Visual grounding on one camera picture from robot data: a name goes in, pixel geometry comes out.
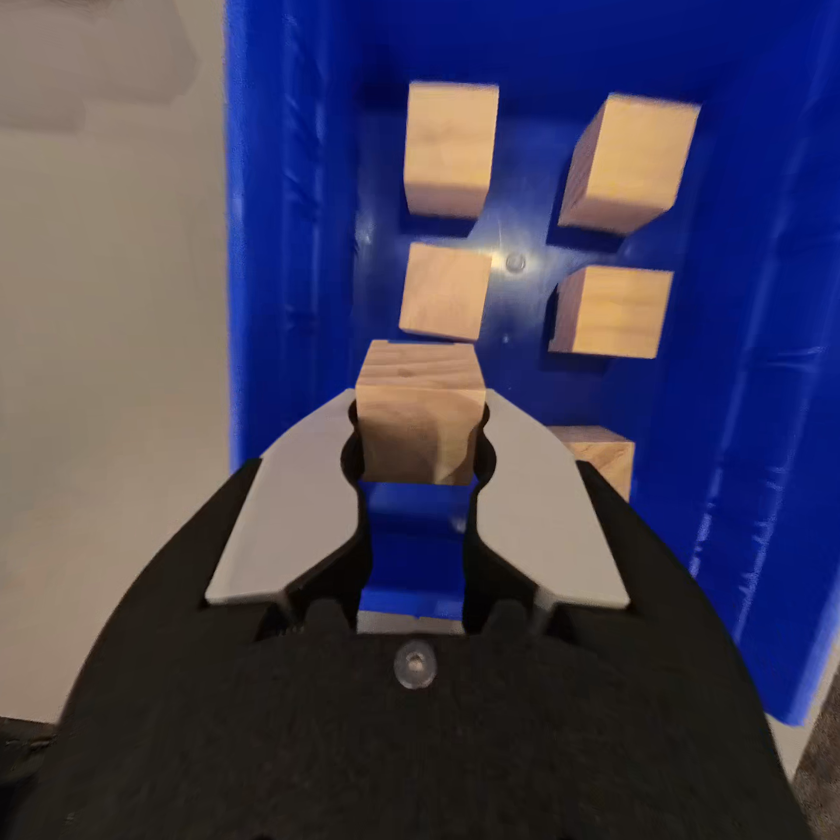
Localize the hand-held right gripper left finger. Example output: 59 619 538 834
205 388 375 621

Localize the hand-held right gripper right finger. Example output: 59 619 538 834
462 390 632 631

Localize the pale grained wooden cube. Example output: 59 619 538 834
356 340 488 487

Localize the blue plastic bin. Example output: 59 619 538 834
223 0 840 726

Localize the group of wooden cubes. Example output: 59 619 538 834
399 82 702 503

